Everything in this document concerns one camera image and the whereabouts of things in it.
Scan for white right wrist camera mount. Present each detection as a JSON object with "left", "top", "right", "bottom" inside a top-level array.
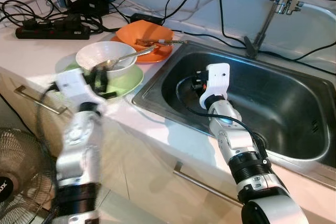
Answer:
[{"left": 199, "top": 63, "right": 232, "bottom": 107}]

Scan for steel cabinet handle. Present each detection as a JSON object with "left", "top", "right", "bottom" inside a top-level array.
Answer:
[
  {"left": 13, "top": 84, "right": 70, "bottom": 116},
  {"left": 173, "top": 162, "right": 245, "bottom": 207}
]

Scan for black power strip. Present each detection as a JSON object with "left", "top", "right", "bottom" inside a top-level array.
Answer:
[{"left": 15, "top": 14, "right": 91, "bottom": 40}]

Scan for black power adapter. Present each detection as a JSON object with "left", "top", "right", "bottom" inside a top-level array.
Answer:
[{"left": 130, "top": 13, "right": 164, "bottom": 25}]

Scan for steel cutlery piece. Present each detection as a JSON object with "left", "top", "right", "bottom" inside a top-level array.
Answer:
[{"left": 134, "top": 37, "right": 187, "bottom": 47}]

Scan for white water hose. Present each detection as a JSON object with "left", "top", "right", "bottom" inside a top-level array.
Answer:
[{"left": 298, "top": 1, "right": 336, "bottom": 21}]

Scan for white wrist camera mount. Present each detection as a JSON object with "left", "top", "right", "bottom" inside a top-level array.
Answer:
[
  {"left": 54, "top": 68, "right": 106, "bottom": 110},
  {"left": 199, "top": 63, "right": 232, "bottom": 107}
]

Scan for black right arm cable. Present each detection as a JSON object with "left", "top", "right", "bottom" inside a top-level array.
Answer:
[{"left": 176, "top": 76, "right": 269, "bottom": 157}]

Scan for steel faucet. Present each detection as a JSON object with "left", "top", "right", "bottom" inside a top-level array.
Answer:
[{"left": 244, "top": 0, "right": 306, "bottom": 60}]

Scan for white bowl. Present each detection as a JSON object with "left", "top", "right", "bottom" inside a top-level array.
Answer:
[{"left": 75, "top": 41, "right": 139, "bottom": 79}]

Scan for steel spoon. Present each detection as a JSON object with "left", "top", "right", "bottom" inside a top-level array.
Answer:
[{"left": 93, "top": 45, "right": 158, "bottom": 72}]

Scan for grey floor fan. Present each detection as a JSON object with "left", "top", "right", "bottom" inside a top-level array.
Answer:
[{"left": 0, "top": 125, "right": 59, "bottom": 224}]

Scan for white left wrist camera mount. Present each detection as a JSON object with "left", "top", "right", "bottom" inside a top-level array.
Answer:
[{"left": 54, "top": 68, "right": 106, "bottom": 110}]

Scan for beige sink cabinet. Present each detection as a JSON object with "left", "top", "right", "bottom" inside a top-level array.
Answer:
[{"left": 0, "top": 66, "right": 336, "bottom": 224}]

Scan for stainless steel sink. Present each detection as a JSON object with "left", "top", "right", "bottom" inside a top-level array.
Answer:
[{"left": 131, "top": 39, "right": 336, "bottom": 191}]

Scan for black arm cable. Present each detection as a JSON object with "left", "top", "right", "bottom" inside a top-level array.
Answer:
[
  {"left": 33, "top": 81, "right": 61, "bottom": 146},
  {"left": 176, "top": 76, "right": 269, "bottom": 157}
]

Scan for light green plate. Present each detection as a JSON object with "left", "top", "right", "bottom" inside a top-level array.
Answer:
[{"left": 62, "top": 59, "right": 144, "bottom": 100}]

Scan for orange plate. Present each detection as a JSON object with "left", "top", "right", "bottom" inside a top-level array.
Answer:
[{"left": 110, "top": 35, "right": 174, "bottom": 64}]

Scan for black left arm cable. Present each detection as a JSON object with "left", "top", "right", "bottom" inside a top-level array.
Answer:
[{"left": 33, "top": 81, "right": 61, "bottom": 146}]

